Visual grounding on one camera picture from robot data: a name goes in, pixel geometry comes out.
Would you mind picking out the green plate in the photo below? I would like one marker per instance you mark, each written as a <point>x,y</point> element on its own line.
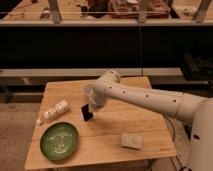
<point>59,141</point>

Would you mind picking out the wooden table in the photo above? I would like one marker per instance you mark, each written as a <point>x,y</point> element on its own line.
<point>100,137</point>

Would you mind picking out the white plastic bottle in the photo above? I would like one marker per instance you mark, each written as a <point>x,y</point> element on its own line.
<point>54,112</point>

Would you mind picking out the black eraser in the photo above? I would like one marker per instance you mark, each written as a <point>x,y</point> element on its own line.
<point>87,115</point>

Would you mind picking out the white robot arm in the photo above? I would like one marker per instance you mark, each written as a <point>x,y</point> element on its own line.
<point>191,109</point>

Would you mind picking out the beige sponge block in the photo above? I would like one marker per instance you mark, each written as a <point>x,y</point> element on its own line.
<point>131,141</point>

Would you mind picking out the brown tray on shelf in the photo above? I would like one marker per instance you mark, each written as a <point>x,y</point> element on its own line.
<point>130,9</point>

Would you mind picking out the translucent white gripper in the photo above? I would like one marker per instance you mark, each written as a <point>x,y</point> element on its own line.
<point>95,101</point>

